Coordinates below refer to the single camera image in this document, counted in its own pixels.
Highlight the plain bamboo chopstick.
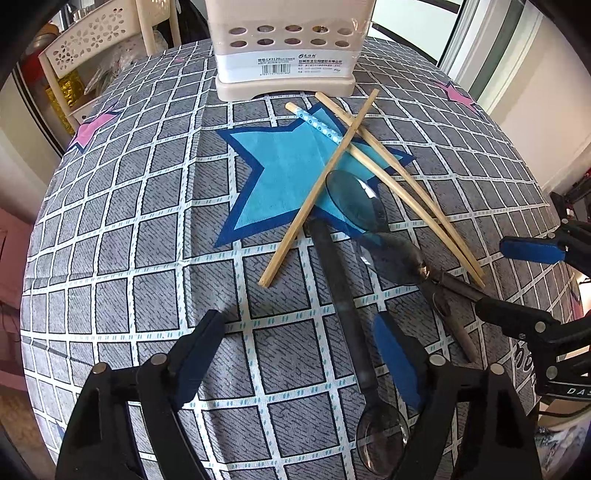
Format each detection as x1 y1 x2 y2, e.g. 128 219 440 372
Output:
349 145 485 288
314 91 486 279

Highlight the plain bamboo chopstick crossing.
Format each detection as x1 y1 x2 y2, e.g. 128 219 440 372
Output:
259 89 379 288

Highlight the grey checkered star tablecloth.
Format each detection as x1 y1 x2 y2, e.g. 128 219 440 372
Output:
20 39 581 479

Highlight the dark handled clear spoon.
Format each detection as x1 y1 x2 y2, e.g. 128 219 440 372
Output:
307 218 410 479

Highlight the beige perforated storage rack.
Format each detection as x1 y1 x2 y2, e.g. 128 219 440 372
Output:
39 0 181 129

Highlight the plain bamboo chopstick lower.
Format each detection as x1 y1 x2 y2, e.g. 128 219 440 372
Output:
349 145 485 288

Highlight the clear grey plastic spoon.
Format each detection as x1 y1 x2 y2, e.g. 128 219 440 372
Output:
325 170 430 285

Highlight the plain bamboo chopstick upper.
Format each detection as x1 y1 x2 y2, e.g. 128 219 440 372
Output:
314 91 486 279

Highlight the beige plastic utensil holder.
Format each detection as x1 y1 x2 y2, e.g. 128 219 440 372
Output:
205 0 376 102

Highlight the blue patterned bamboo chopstick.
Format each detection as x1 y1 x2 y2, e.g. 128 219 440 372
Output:
284 102 342 144

